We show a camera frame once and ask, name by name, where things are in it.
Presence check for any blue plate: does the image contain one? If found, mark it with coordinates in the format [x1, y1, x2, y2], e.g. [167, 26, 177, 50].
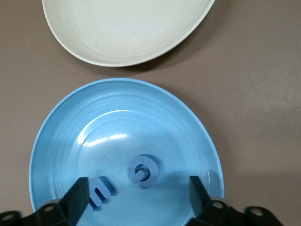
[28, 78, 225, 226]

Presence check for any brown table cover sheet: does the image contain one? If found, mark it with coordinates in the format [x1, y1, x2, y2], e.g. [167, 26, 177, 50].
[0, 0, 301, 226]

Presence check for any beige plate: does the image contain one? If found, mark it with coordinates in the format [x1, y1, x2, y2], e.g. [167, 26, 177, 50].
[41, 0, 216, 68]

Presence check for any blue foam capital G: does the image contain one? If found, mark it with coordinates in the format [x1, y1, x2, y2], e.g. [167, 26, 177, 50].
[127, 154, 161, 190]

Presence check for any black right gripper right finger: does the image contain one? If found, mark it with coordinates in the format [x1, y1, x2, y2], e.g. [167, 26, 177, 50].
[188, 175, 283, 226]

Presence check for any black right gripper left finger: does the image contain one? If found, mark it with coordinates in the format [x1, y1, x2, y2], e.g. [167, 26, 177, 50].
[0, 177, 91, 226]

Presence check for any blue foam letter E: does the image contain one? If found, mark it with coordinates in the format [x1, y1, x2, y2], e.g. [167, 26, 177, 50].
[88, 176, 117, 214]

